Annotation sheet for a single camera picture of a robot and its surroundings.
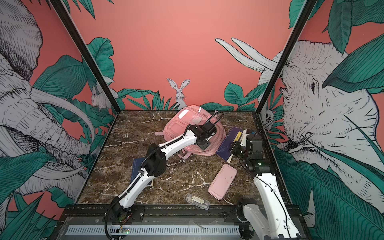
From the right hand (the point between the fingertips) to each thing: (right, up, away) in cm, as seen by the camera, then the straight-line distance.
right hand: (229, 141), depth 76 cm
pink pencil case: (-1, -25, +9) cm, 27 cm away
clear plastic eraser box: (-16, -32, +1) cm, 36 cm away
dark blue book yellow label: (+3, +2, +3) cm, 4 cm away
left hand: (-12, -2, +19) cm, 22 cm away
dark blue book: (-54, -15, +15) cm, 58 cm away
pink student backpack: (-20, +15, +35) cm, 43 cm away
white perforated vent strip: (-38, -42, -6) cm, 57 cm away
